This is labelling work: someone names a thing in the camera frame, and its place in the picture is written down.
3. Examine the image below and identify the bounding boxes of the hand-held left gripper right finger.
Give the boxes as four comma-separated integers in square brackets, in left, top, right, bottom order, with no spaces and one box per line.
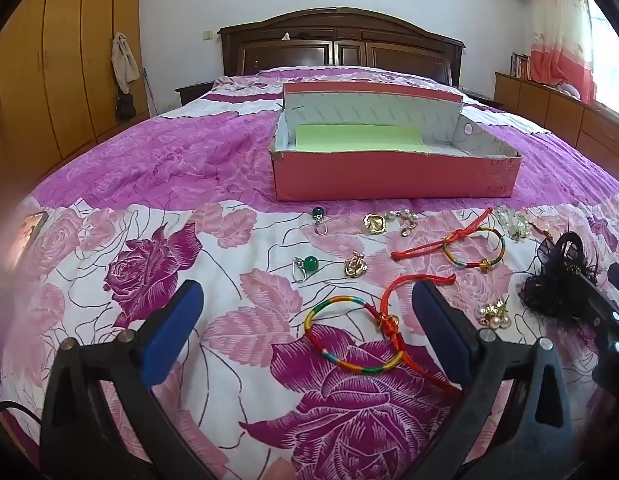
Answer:
[412,280,590,480]

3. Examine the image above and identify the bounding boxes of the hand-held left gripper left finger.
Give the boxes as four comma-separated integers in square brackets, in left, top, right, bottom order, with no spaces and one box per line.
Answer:
[39,279,215,480]

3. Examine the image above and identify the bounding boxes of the red braided cord bracelet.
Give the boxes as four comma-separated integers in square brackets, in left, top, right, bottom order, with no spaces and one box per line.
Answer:
[391,207,507,273]
[304,273,463,393]

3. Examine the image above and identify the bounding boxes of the pearl cluster earring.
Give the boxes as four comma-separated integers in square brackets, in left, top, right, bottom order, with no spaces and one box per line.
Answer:
[477,299,513,330]

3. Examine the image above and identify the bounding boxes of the black feather hair clip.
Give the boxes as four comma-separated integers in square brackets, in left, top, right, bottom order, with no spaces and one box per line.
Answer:
[518,230,607,321]

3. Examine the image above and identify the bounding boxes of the pale jade bead bracelet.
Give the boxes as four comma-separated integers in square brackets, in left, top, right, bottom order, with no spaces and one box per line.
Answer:
[494,205,553,243]

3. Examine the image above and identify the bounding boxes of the gold pearl chain brooch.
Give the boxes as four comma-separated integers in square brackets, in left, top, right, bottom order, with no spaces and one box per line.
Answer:
[387,208,420,238]

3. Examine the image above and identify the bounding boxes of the pink cardboard box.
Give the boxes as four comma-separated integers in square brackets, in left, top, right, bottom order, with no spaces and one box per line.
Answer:
[268,81,524,202]

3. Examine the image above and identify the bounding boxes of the smartphone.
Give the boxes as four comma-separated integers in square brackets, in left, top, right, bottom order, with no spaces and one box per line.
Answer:
[16,210,49,256]

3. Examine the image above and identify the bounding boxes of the purple floral bedspread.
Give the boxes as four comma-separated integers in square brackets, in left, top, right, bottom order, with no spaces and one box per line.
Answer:
[0,66,619,480]

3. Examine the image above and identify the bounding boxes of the low brown wooden cabinet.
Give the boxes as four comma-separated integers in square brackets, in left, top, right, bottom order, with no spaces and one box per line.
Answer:
[493,72,619,181]

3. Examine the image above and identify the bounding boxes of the window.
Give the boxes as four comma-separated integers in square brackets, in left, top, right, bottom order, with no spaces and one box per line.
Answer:
[587,0,619,121]

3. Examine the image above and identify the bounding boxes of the pink floral curtain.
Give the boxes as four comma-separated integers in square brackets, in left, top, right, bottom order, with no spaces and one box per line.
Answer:
[527,0,597,106]

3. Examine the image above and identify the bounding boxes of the black hanging bag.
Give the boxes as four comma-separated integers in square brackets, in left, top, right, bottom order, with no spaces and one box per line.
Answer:
[115,92,136,122]

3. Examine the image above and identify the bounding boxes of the thin dark rod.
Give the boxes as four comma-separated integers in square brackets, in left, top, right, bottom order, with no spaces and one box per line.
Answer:
[143,67,157,116]

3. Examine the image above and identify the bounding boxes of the beige hanging cloth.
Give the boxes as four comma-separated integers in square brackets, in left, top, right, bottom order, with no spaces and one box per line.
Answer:
[112,32,140,95]

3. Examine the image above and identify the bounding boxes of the brown wooden wardrobe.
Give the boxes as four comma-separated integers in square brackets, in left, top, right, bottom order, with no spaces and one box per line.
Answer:
[0,0,152,161]

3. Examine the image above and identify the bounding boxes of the dark wooden headboard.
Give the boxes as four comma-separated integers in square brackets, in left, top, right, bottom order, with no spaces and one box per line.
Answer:
[218,7,466,88]

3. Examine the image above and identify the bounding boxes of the black cable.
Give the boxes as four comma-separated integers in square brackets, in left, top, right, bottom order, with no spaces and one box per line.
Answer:
[0,401,42,423]

